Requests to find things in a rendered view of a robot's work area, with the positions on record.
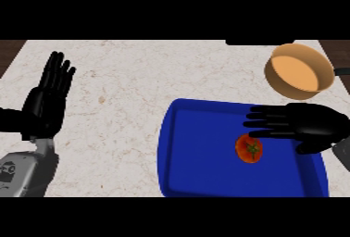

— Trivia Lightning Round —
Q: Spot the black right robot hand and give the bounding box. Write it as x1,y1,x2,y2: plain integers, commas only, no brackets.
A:
242,103,350,156

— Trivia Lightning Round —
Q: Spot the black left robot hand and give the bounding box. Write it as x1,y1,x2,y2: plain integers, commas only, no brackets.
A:
0,51,78,142

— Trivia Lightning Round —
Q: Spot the orange pot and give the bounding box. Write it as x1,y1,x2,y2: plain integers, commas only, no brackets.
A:
264,43,350,101

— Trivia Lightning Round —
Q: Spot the red tomato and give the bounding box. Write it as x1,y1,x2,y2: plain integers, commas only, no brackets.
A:
233,133,264,164

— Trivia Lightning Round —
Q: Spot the blue tray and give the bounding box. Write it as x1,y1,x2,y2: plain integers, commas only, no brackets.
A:
156,97,331,198

